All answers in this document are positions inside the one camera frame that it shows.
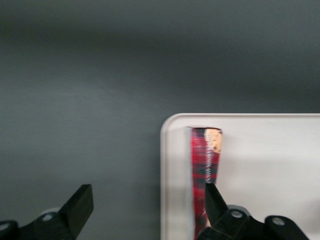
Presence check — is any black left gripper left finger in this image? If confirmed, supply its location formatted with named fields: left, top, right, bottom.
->
left=0, top=183, right=95, bottom=240

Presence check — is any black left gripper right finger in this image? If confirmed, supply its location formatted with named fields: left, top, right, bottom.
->
left=196, top=182, right=311, bottom=240

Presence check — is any red cookie box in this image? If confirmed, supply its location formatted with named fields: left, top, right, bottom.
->
left=184, top=126, right=225, bottom=240

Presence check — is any cream plastic tray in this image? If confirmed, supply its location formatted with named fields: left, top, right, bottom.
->
left=159, top=112, right=320, bottom=240

